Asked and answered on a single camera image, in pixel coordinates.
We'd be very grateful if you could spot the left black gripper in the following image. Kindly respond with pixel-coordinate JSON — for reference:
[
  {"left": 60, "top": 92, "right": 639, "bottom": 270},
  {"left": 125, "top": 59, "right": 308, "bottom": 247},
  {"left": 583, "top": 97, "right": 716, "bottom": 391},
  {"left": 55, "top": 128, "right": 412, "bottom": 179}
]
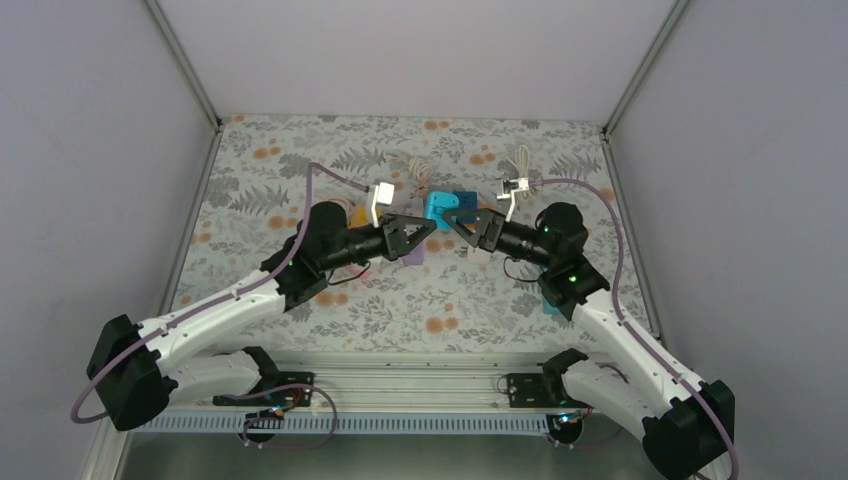
[{"left": 320, "top": 214, "right": 436, "bottom": 273}]

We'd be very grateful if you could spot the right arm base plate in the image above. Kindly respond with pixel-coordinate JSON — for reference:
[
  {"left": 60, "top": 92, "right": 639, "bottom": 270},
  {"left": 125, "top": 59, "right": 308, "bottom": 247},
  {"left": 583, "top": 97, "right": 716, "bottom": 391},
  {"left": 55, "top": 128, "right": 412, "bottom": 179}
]
[{"left": 502, "top": 373, "right": 588, "bottom": 409}]

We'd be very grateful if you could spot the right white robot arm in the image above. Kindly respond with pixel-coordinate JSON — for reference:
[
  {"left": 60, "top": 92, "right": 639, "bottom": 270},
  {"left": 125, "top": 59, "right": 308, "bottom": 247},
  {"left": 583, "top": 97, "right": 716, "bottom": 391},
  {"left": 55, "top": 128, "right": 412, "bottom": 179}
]
[{"left": 442, "top": 202, "right": 735, "bottom": 479}]

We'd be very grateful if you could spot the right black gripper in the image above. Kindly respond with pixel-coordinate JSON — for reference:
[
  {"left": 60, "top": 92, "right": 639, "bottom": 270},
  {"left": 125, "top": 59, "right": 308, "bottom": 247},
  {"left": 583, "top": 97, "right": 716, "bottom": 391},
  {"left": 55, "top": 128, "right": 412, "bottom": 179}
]
[{"left": 442, "top": 208, "right": 555, "bottom": 269}]

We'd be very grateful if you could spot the white coiled cable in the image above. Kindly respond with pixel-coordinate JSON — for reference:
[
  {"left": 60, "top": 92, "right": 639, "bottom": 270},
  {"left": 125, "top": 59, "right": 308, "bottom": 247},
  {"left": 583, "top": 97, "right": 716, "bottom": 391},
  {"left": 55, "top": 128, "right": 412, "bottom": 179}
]
[
  {"left": 390, "top": 153, "right": 435, "bottom": 200},
  {"left": 510, "top": 145, "right": 535, "bottom": 180}
]

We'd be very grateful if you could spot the purple power strip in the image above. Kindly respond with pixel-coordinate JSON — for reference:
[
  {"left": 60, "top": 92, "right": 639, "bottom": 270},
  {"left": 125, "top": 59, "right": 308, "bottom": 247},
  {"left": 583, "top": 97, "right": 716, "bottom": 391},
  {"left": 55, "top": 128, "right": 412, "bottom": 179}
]
[{"left": 401, "top": 244, "right": 425, "bottom": 266}]

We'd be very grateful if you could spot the cyan cube socket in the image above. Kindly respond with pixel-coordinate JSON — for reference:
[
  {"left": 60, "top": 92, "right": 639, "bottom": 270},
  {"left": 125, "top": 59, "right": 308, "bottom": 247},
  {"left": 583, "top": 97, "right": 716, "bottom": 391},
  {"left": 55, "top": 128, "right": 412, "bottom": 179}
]
[{"left": 424, "top": 191, "right": 459, "bottom": 231}]

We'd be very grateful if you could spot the yellow cube socket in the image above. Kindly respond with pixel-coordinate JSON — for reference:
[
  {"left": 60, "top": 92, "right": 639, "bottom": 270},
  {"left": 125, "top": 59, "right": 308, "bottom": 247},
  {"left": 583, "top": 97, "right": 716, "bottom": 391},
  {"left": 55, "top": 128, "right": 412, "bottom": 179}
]
[{"left": 349, "top": 205, "right": 371, "bottom": 228}]

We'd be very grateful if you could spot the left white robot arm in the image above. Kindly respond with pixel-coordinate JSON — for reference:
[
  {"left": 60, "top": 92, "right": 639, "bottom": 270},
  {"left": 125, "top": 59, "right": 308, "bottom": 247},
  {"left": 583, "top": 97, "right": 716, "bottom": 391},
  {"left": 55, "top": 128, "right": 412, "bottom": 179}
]
[{"left": 86, "top": 201, "right": 437, "bottom": 431}]

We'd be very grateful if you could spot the dark blue cube socket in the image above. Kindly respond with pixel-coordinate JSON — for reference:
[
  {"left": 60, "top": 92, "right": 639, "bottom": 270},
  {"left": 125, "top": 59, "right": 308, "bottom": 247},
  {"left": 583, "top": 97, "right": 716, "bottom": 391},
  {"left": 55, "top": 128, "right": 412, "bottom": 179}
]
[{"left": 453, "top": 191, "right": 478, "bottom": 210}]

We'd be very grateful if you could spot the white coiled cable centre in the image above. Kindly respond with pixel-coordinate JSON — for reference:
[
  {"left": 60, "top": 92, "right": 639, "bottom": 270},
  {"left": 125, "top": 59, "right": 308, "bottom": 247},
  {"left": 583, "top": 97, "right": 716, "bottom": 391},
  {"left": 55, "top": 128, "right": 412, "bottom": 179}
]
[{"left": 390, "top": 153, "right": 435, "bottom": 200}]

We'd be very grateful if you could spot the aluminium rail frame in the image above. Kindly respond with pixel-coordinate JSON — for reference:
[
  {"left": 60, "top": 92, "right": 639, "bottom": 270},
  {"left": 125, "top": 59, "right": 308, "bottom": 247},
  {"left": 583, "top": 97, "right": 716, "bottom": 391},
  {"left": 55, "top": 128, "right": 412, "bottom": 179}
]
[{"left": 109, "top": 351, "right": 704, "bottom": 415}]

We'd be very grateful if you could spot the white coiled cable far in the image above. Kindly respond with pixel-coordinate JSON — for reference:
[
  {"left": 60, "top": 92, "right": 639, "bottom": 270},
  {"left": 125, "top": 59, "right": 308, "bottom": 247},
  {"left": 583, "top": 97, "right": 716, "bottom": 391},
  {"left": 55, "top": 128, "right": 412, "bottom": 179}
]
[{"left": 510, "top": 145, "right": 535, "bottom": 180}]

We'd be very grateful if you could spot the teal power strip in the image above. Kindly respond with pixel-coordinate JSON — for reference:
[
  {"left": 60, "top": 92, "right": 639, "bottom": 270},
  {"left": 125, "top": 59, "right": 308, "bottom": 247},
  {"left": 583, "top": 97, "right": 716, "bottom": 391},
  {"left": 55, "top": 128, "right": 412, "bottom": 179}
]
[{"left": 543, "top": 301, "right": 560, "bottom": 315}]

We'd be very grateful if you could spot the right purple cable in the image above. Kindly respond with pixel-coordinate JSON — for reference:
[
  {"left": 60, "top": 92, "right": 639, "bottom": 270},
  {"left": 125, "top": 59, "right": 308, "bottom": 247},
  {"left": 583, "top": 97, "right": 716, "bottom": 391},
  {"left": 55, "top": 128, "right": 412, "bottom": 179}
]
[{"left": 529, "top": 177, "right": 741, "bottom": 480}]

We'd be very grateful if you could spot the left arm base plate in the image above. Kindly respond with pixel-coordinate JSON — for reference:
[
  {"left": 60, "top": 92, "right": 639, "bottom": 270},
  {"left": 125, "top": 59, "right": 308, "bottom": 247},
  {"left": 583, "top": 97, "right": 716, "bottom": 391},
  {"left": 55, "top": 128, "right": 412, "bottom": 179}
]
[{"left": 212, "top": 371, "right": 315, "bottom": 408}]

